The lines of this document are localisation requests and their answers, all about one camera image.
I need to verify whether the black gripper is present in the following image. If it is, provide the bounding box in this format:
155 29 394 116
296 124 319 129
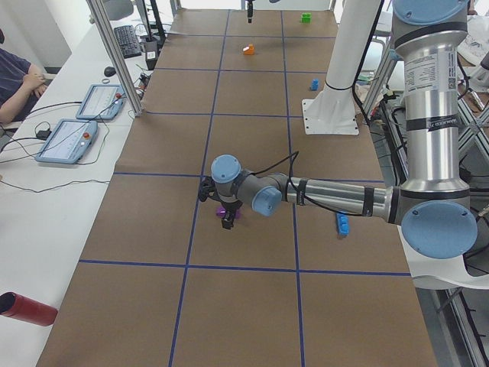
198 176 241 230

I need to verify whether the purple trapezoid block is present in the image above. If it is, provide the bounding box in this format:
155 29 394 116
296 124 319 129
215 206 241 219

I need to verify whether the orange trapezoid block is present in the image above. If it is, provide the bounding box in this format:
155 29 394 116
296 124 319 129
242 44 255 56

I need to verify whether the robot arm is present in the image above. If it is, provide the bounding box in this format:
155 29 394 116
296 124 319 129
198 1 478 259

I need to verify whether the green double block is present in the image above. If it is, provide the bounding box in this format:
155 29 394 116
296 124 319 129
300 12 312 24

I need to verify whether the small blue block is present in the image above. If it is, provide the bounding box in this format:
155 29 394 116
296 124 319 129
309 79 319 91

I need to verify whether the long blue block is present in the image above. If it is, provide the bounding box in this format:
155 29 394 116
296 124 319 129
335 213 350 236

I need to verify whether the black keyboard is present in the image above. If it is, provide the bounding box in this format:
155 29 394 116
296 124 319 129
113 25 141 59

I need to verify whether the black computer mouse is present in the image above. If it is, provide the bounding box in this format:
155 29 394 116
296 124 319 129
104 67 116 77

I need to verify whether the far teach pendant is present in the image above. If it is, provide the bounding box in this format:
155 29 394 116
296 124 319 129
76 84 125 120

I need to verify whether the teach pendant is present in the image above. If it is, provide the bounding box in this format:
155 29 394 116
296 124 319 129
34 119 98 164
76 84 125 120

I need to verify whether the near teach pendant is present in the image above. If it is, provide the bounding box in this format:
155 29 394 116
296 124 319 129
34 119 98 164

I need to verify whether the red cylinder bottle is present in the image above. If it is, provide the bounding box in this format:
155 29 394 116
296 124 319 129
1 292 58 326

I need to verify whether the seated person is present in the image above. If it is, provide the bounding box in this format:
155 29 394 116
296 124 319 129
1 48 47 124

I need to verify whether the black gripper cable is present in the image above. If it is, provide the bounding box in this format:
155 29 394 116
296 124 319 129
244 151 368 217

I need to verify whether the white central pedestal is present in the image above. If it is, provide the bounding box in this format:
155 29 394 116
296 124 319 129
302 0 383 135

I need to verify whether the aluminium frame post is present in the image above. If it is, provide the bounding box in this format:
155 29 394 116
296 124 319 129
86 0 143 117

